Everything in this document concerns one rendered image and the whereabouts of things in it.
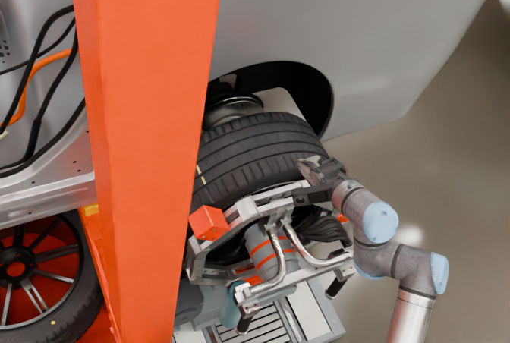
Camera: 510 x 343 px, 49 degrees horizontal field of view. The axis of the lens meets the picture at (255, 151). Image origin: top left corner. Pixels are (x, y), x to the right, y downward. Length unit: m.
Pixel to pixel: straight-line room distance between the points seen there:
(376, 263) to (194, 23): 0.88
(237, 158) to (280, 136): 0.16
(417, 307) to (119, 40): 0.97
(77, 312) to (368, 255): 1.15
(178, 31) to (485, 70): 3.64
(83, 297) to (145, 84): 1.46
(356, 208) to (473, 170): 2.27
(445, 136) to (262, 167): 2.17
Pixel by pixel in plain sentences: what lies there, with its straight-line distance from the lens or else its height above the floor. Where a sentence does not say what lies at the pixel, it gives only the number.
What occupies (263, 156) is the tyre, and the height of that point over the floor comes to 1.18.
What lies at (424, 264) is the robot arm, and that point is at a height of 1.38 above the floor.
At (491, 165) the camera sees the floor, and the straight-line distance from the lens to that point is 3.70.
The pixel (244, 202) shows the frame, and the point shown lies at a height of 1.12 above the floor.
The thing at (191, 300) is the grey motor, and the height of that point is 0.41.
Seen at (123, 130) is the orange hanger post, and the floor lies 1.84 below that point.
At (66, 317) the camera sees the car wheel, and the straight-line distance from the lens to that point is 2.17.
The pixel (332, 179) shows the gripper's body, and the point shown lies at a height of 1.33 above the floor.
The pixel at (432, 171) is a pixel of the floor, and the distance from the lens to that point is 3.46.
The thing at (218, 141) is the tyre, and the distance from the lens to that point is 1.72.
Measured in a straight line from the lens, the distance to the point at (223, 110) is 2.04.
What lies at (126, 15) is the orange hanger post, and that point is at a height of 2.06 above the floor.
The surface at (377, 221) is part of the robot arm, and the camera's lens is 1.35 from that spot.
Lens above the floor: 2.53
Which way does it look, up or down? 53 degrees down
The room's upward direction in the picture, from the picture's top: 16 degrees clockwise
